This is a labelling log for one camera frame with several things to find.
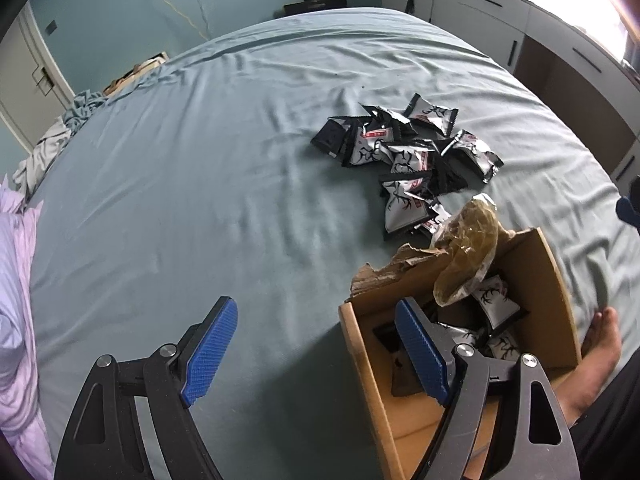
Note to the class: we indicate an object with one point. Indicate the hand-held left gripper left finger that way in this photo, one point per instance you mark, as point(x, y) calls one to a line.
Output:
point(210, 350)

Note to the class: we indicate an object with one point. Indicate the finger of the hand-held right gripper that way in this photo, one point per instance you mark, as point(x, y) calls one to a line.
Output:
point(626, 208)

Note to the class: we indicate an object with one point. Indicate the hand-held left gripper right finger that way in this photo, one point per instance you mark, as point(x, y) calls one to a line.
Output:
point(417, 350)

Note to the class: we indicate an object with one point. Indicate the heap of snack packets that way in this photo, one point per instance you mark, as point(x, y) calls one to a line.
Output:
point(492, 302)

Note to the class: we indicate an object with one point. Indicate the brown cardboard box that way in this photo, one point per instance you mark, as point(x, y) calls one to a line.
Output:
point(545, 300)

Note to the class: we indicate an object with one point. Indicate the pile of snack packets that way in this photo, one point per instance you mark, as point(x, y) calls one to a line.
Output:
point(400, 160)

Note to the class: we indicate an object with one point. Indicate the crumpled clear plastic bag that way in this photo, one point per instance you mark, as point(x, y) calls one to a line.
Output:
point(470, 240)

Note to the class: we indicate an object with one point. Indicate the person's bare foot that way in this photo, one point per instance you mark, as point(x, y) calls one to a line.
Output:
point(595, 360)

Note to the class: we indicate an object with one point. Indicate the purple duvet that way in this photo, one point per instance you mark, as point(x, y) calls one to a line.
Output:
point(15, 310)

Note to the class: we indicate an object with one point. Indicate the black shorts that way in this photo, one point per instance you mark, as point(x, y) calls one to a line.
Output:
point(615, 435)

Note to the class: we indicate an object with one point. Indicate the white cabinet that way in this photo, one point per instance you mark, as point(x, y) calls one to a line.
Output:
point(500, 25)

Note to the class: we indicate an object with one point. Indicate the crumpled grey white clothes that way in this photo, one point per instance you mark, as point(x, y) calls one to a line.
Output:
point(42, 152)

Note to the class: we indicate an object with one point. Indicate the crumpled teal cloth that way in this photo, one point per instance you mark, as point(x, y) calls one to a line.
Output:
point(82, 110)

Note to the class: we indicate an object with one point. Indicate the open cardboard carton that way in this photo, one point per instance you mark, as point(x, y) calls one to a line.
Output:
point(137, 72)

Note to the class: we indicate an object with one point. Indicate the dark hanging item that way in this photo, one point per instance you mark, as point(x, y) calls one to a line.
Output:
point(411, 5)

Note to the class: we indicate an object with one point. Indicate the white door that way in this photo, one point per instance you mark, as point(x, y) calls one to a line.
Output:
point(25, 60)

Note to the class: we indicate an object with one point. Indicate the black box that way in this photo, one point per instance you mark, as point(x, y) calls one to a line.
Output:
point(315, 6)

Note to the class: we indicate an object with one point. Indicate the wall light switch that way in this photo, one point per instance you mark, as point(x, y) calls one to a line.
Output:
point(50, 27)

